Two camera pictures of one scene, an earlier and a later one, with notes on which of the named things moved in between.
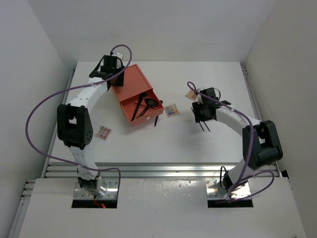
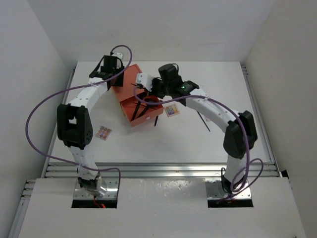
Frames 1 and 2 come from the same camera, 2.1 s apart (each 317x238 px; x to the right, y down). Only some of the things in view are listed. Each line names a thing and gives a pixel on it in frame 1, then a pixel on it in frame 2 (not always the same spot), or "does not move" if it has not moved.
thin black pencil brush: [201, 126] -> [142, 95]
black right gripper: [196, 106] -> [154, 82]
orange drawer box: [135, 83] does not move
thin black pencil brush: [206, 126] does not move
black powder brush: [142, 95] does not move
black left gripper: [118, 82] does not move
